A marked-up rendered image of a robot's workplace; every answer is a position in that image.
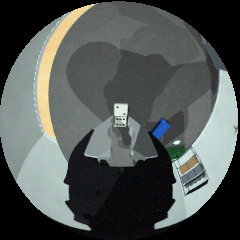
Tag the white domino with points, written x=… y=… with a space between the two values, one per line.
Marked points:
x=120 y=113

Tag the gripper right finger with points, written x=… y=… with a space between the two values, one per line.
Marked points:
x=145 y=146

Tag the green three-compartment bin tray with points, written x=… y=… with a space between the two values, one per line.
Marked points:
x=175 y=152

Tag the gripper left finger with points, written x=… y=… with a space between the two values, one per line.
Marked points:
x=96 y=145

